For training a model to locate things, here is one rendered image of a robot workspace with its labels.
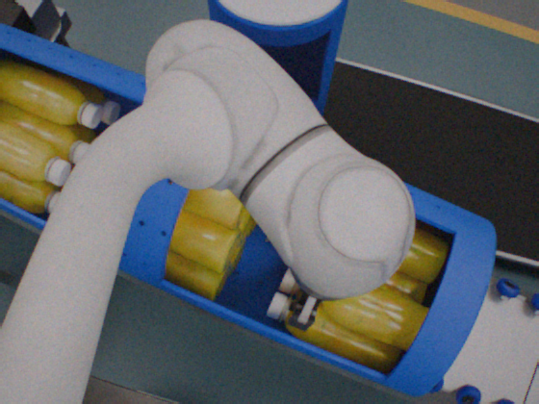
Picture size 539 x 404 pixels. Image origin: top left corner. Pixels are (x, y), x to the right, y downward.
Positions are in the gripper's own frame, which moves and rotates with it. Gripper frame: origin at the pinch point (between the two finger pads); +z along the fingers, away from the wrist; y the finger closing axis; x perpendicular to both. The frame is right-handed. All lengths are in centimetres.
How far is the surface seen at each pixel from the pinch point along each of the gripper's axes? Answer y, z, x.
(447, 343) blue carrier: -1.5, -7.0, -18.7
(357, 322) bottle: -2.4, 1.0, -7.6
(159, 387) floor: -33, 114, 29
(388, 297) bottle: 2.4, 0.6, -10.2
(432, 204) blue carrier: 15.7, -4.4, -10.5
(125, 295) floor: -11, 115, 51
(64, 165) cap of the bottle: 1.0, 1.8, 40.9
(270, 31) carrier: 40.6, 13.5, 24.2
